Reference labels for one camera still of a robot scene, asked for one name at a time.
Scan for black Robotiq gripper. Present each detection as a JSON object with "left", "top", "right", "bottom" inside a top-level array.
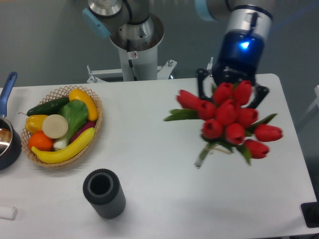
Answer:
[{"left": 196, "top": 30, "right": 269, "bottom": 109}]

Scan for red tulip bouquet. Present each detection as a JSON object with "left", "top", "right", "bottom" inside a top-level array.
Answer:
[{"left": 164, "top": 80, "right": 283, "bottom": 168}]

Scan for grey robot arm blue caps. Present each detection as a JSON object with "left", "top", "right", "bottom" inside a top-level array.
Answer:
[{"left": 82, "top": 0, "right": 274, "bottom": 108}]

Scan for dark grey ribbed vase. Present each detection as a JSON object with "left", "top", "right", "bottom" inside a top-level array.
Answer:
[{"left": 82, "top": 169, "right": 126, "bottom": 219}]

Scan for white furniture leg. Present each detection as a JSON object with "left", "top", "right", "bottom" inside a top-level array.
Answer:
[{"left": 296, "top": 85, "right": 319, "bottom": 131}]

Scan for purple eggplant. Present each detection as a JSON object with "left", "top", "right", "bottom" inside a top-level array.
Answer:
[{"left": 69, "top": 121, "right": 96, "bottom": 143}]

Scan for black device at table edge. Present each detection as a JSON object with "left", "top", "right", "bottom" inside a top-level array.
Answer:
[{"left": 301, "top": 202, "right": 319, "bottom": 228}]

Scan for yellow squash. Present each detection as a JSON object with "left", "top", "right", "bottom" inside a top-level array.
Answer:
[{"left": 69, "top": 89, "right": 98, "bottom": 121}]

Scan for green bok choy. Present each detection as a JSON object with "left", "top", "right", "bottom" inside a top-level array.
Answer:
[{"left": 53, "top": 100, "right": 88, "bottom": 151}]

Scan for green cucumber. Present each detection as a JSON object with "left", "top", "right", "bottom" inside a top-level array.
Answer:
[{"left": 19, "top": 97, "right": 69, "bottom": 117}]

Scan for beige round disc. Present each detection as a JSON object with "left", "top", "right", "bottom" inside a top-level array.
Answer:
[{"left": 42, "top": 115, "right": 68, "bottom": 139}]

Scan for yellow banana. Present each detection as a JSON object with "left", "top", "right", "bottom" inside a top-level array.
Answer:
[{"left": 31, "top": 127, "right": 95, "bottom": 164}]

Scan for yellow bell pepper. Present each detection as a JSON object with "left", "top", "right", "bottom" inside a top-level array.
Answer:
[{"left": 25, "top": 115, "right": 48, "bottom": 134}]

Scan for orange fruit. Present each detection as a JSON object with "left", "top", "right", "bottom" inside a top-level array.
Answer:
[{"left": 28, "top": 132, "right": 54, "bottom": 151}]

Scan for white cylinder object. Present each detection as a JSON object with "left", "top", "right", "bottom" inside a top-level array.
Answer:
[{"left": 0, "top": 205, "right": 18, "bottom": 221}]

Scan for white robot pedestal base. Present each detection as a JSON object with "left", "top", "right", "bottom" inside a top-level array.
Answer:
[{"left": 87, "top": 43, "right": 177, "bottom": 84}]

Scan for dark saucepan blue handle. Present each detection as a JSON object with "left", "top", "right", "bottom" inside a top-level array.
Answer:
[{"left": 0, "top": 72, "right": 22, "bottom": 170}]

